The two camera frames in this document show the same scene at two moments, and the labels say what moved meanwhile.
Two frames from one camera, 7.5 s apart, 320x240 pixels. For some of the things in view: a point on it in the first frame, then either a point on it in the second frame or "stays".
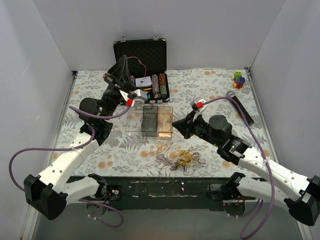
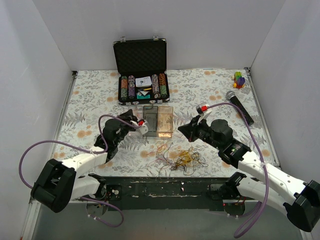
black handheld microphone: [231, 94] stays
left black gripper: [114, 81] -> [127, 119]
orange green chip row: [162, 83] stays
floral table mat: [143, 141] stays
